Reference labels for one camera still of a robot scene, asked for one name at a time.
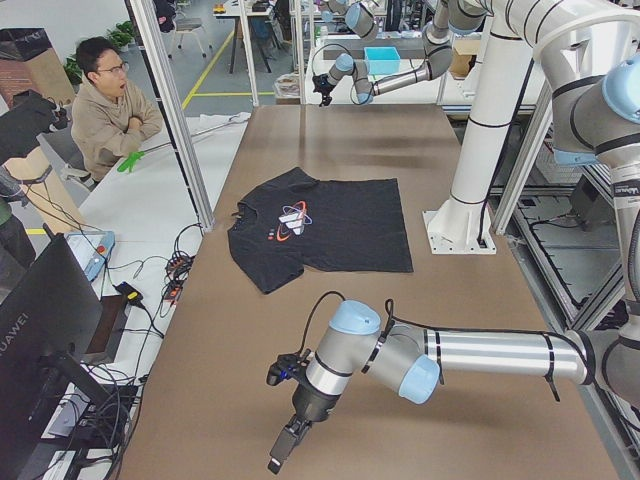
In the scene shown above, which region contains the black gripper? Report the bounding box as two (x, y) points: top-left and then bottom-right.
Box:
(312, 74), (333, 107)
(268, 384), (335, 474)

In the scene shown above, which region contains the black graphic t-shirt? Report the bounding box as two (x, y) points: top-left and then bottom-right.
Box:
(228, 167), (413, 294)

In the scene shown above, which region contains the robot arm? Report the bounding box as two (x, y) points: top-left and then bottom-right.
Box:
(312, 1), (487, 106)
(267, 58), (639, 473)

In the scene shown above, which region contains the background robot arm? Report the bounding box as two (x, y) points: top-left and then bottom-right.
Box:
(318, 0), (380, 42)

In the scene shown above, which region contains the blue plastic bin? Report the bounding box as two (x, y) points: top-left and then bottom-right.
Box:
(364, 46), (401, 76)

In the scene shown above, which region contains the white cloth on table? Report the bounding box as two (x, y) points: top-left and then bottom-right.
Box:
(198, 112), (251, 132)

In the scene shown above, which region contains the cardboard box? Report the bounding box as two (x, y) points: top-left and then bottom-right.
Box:
(449, 38), (481, 79)

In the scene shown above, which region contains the green grabber tool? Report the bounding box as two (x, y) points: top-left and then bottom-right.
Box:
(116, 143), (171, 173)

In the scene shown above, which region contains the orange power strip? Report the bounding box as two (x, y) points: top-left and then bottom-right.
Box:
(162, 252), (195, 305)

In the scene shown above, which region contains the black power adapter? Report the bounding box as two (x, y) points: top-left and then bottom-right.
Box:
(114, 281), (143, 307)

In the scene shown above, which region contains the seated man beige hoodie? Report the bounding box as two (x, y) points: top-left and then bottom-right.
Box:
(71, 37), (164, 182)

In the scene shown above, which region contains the black Huawei monitor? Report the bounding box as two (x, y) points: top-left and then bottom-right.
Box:
(1, 234), (109, 479)

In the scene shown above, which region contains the blue teach pendant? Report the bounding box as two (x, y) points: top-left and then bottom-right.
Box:
(64, 231), (115, 281)

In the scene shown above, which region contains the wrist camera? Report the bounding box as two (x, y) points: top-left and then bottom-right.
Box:
(312, 74), (329, 94)
(266, 353), (308, 386)

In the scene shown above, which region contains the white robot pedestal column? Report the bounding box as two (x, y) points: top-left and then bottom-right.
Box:
(424, 12), (532, 255)

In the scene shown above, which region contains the aluminium frame post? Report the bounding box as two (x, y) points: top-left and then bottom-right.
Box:
(125, 0), (215, 232)

